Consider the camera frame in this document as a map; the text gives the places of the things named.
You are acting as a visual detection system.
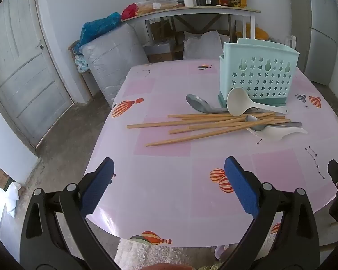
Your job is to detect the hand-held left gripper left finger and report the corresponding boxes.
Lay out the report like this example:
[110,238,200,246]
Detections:
[19,157,121,270]

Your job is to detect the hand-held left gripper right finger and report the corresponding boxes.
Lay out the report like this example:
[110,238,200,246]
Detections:
[220,155,321,270]

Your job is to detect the white ceramic spoon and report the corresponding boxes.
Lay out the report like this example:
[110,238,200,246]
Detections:
[246,125,309,142]

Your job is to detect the small metal spoon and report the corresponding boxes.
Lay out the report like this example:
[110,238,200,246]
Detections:
[244,115,303,132]

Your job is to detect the wooden chopstick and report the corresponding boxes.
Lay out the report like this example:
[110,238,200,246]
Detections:
[182,112,275,120]
[169,118,275,135]
[189,119,276,131]
[146,119,275,147]

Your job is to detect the cream plastic ladle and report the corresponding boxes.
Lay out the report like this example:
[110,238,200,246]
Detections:
[227,87,287,116]

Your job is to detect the large metal spoon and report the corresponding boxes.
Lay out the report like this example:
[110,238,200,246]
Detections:
[186,94,231,115]

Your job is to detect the teal plastic utensil holder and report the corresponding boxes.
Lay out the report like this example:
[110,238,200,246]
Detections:
[218,38,300,107]

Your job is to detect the fluffy white clothing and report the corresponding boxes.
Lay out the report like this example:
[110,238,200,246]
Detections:
[115,238,224,270]

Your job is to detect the white bag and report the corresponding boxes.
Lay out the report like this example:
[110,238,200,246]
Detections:
[0,181,23,218]

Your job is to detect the printed cardboard box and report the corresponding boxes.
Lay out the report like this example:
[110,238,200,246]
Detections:
[0,162,12,192]

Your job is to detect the grey wrapped bundle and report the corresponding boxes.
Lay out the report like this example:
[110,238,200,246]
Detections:
[82,24,150,108]

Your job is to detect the grey refrigerator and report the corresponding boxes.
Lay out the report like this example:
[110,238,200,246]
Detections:
[304,0,338,87]

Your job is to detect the white panel door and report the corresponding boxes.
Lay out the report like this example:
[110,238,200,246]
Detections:
[0,0,74,150]

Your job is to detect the white sack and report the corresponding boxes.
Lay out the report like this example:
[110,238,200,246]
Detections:
[183,30,231,61]

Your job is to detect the cardboard boxes under table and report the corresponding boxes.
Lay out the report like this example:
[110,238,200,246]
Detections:
[143,20,184,64]

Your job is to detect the yellow plastic bag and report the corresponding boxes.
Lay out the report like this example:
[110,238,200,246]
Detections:
[253,26,270,41]

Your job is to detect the blue plastic bag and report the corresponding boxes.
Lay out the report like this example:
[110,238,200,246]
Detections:
[73,12,121,54]

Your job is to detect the red plastic bag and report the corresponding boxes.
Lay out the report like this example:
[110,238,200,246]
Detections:
[121,3,137,20]

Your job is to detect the white side table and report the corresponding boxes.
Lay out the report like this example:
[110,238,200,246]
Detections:
[121,6,262,40]

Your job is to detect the orange food packet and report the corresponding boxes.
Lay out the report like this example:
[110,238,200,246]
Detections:
[136,0,178,16]

